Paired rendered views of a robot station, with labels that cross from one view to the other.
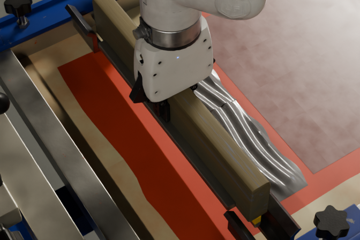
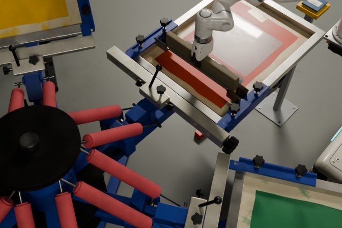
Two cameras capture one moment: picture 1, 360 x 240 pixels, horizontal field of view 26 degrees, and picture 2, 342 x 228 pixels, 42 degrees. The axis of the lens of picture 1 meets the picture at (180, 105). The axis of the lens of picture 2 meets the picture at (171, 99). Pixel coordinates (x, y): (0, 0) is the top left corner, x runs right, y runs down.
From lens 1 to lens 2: 1.00 m
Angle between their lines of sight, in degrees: 9
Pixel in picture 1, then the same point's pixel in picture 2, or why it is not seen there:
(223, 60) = not seen: hidden behind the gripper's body
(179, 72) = (205, 50)
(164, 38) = (204, 40)
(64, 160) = (170, 85)
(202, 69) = (210, 49)
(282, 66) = (226, 47)
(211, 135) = (218, 67)
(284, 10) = not seen: hidden behind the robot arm
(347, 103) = (249, 54)
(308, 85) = (235, 51)
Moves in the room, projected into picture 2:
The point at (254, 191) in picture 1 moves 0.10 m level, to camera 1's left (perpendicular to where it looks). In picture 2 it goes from (235, 80) to (212, 84)
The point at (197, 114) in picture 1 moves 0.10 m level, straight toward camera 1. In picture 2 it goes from (212, 62) to (218, 80)
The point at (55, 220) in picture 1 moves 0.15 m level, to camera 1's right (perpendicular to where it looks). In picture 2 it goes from (179, 100) to (213, 93)
